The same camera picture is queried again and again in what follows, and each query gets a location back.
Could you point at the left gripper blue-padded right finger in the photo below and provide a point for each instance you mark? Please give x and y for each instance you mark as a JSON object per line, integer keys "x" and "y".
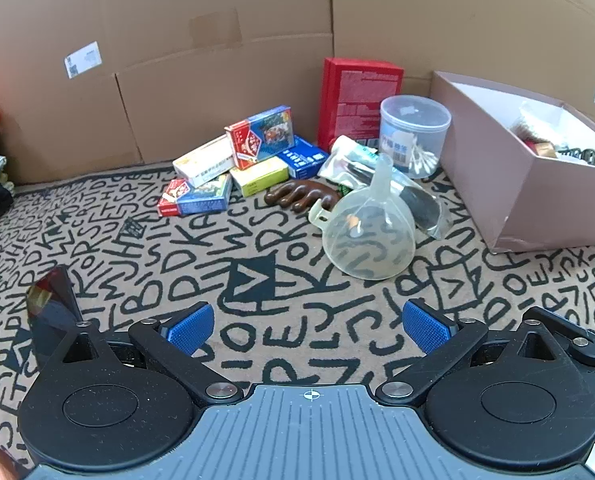
{"x": 447, "y": 346}

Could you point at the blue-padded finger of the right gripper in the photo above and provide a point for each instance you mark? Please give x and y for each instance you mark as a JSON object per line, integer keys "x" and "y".
{"x": 578, "y": 342}

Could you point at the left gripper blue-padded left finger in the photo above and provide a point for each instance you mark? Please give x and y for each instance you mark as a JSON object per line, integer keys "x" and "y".
{"x": 168, "y": 348}

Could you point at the clear plastic funnel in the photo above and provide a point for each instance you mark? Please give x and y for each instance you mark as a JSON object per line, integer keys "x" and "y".
{"x": 370, "y": 233}

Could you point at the brown wooden massage comb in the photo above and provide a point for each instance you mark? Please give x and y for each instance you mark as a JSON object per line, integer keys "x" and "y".
{"x": 300, "y": 195}

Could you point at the clear bag with dark item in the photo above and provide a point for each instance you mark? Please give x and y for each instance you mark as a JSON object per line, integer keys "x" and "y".
{"x": 353, "y": 165}

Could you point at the patterned letter rug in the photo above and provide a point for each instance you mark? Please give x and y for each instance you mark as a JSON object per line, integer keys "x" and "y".
{"x": 283, "y": 311}

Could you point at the black smartphone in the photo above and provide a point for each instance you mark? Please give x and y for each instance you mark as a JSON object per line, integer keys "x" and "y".
{"x": 52, "y": 311}

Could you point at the red blue flat card box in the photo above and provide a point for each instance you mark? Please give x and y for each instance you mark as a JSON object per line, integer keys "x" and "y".
{"x": 180, "y": 199}

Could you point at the pink cardboard storage box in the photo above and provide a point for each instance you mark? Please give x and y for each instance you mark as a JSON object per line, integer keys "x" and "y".
{"x": 519, "y": 201}

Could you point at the yellow green small box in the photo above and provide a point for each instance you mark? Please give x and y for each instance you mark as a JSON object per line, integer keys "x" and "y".
{"x": 260, "y": 177}

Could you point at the black hair claw clip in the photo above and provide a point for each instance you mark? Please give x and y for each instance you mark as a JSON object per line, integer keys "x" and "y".
{"x": 584, "y": 156}

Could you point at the white medicine box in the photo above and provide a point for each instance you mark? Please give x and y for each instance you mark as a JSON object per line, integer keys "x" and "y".
{"x": 205, "y": 163}

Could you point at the clear cotton swab jar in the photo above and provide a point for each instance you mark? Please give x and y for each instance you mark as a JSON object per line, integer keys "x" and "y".
{"x": 412, "y": 132}

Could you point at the blue medicine box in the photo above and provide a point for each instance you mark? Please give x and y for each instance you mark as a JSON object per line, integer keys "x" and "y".
{"x": 303, "y": 159}

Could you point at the red blue playing card box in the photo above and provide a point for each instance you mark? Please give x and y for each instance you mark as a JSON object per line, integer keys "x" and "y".
{"x": 261, "y": 136}

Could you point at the red flat book box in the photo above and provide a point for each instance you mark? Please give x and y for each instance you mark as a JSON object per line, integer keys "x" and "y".
{"x": 351, "y": 94}

